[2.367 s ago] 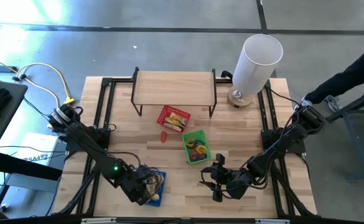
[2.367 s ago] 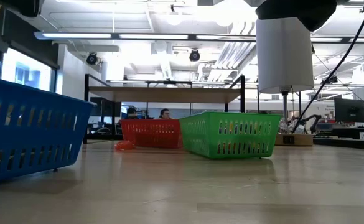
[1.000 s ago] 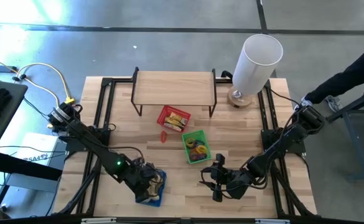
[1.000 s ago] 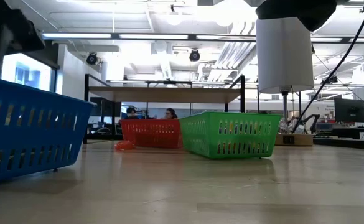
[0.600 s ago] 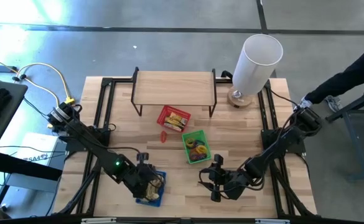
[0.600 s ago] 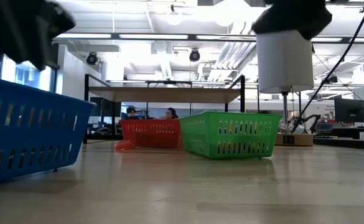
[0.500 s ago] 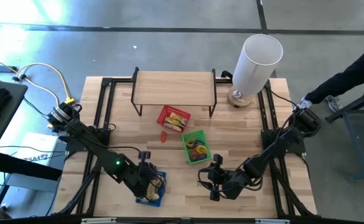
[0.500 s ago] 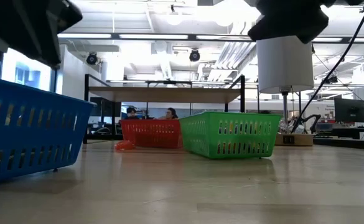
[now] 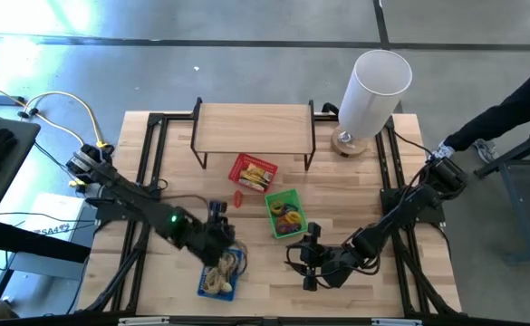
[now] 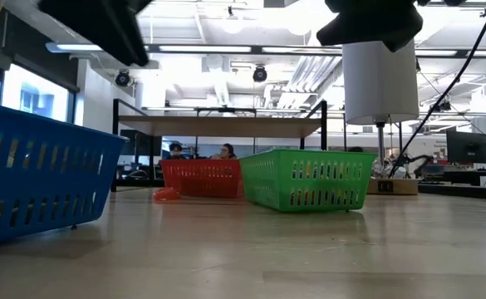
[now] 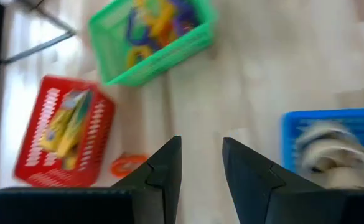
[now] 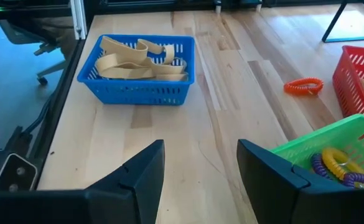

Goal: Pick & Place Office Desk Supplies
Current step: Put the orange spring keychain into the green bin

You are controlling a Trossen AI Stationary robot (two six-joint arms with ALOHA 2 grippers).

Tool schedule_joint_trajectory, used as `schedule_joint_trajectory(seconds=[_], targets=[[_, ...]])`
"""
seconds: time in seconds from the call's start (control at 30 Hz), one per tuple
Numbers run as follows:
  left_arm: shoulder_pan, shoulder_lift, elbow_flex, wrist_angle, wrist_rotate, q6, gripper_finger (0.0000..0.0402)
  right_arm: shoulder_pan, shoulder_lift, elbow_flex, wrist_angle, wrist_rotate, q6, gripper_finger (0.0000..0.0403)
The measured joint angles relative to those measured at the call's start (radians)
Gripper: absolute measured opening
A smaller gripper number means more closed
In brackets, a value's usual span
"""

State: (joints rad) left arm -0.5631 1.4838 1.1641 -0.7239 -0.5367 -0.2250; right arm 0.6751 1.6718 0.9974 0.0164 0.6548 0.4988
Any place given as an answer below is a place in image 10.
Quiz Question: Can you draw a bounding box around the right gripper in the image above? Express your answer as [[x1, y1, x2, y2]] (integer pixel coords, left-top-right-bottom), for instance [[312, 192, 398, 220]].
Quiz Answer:
[[316, 0, 425, 53]]

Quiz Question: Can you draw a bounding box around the green plastic basket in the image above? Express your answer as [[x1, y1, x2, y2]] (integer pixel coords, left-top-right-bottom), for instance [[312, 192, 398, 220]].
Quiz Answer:
[[238, 148, 377, 213]]

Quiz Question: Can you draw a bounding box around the white shade table lamp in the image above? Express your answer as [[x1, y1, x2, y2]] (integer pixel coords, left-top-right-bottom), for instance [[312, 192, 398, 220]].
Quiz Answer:
[[341, 39, 420, 196]]

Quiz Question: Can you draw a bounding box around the long ceiling light strip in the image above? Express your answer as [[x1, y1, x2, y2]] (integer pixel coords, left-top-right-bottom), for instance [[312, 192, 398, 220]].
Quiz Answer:
[[45, 41, 486, 59]]

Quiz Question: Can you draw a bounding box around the black computer monitor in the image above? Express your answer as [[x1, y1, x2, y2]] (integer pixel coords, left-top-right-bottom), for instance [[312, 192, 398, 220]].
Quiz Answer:
[[445, 130, 486, 165]]

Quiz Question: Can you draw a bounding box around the orange red coil wristband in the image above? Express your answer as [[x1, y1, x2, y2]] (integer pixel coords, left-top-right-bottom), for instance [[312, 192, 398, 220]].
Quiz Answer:
[[153, 186, 182, 203]]

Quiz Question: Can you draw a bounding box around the red plastic basket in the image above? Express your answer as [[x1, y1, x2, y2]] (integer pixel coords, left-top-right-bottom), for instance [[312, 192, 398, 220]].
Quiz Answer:
[[159, 159, 246, 199]]

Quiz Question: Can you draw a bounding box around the blue plastic basket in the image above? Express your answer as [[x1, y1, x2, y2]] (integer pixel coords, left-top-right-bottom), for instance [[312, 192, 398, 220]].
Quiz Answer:
[[0, 100, 130, 250]]

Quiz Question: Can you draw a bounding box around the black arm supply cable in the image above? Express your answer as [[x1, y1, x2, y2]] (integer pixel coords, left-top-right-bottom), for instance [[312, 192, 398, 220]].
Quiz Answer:
[[388, 0, 486, 179]]

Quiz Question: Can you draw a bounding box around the wooden shelf riser black frame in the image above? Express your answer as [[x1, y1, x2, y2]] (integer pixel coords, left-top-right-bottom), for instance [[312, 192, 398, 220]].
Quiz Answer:
[[110, 98, 329, 193]]

